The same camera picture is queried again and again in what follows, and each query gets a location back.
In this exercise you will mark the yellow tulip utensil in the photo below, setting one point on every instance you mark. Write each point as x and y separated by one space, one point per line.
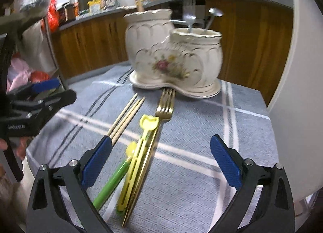
148 123

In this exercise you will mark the metal storage shelf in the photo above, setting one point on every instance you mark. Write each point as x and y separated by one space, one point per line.
14 25

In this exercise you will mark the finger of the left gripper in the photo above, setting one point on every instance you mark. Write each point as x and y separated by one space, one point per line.
45 86
53 103

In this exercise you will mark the white refrigerator side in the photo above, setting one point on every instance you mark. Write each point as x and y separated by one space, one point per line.
296 107

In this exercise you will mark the silver spoon in holder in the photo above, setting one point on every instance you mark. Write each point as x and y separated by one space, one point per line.
214 12

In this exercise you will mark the green handled tulip utensil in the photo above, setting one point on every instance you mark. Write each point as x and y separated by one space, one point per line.
116 178

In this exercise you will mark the white floral ceramic utensil holder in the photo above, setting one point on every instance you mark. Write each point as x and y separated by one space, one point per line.
163 56

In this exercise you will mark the left hand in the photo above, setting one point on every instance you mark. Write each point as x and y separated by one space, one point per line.
19 149

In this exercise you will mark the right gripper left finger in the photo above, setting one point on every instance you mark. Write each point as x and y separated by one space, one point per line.
46 210

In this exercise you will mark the wooden chopstick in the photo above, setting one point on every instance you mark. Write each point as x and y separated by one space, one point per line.
121 128
123 121
140 7
122 116

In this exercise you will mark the silver steel fork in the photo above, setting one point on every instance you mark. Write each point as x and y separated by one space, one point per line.
189 18

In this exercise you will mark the red plastic bag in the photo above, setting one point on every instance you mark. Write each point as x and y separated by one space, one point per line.
52 16

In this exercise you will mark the gold fork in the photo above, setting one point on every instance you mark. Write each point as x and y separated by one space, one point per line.
163 112

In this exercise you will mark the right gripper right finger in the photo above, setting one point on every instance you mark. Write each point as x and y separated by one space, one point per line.
275 208

